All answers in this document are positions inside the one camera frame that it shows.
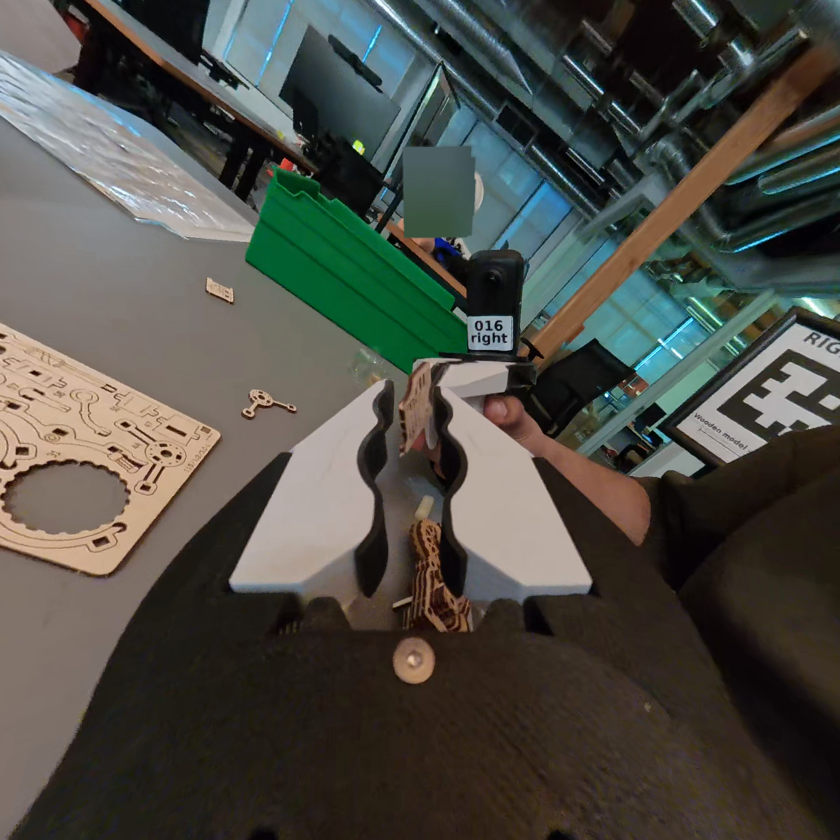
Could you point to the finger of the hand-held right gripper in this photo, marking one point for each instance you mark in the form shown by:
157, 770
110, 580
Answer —
476, 380
423, 366

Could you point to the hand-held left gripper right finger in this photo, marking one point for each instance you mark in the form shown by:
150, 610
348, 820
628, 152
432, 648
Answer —
518, 525

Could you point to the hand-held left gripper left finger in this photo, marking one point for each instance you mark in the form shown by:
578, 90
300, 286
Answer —
302, 525

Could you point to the wooden mechanical model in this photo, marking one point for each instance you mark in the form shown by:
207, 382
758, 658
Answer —
433, 590

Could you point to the person's right forearm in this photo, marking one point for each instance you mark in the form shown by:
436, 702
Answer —
722, 558

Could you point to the grey desk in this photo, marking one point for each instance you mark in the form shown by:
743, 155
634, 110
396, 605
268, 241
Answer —
131, 275

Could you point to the small clear plastic bag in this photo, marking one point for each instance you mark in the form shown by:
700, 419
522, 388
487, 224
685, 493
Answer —
367, 367

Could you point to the small pale peg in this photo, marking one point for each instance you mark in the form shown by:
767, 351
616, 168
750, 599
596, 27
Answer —
424, 508

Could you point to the key-shaped wooden piece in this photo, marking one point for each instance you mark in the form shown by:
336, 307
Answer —
257, 401

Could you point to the laser-cut plywood sheet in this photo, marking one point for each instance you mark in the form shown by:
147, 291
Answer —
190, 439

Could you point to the green plastic bin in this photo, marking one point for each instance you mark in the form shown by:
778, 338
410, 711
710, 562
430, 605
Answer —
328, 262

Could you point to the wooden beam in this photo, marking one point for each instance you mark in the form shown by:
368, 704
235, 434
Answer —
656, 229

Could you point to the small rectangular wooden piece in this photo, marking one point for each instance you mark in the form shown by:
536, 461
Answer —
220, 290

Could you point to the metal ventilation ducts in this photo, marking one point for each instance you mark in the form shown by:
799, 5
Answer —
590, 65

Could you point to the black computer monitor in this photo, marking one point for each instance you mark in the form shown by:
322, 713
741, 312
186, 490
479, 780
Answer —
341, 98

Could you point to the framed marker sign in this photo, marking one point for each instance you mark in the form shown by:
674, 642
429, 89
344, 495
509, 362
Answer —
787, 394

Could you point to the wooden workbench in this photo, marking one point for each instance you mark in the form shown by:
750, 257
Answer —
216, 98

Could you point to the laminated instruction sheet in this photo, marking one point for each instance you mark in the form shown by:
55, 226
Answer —
98, 144

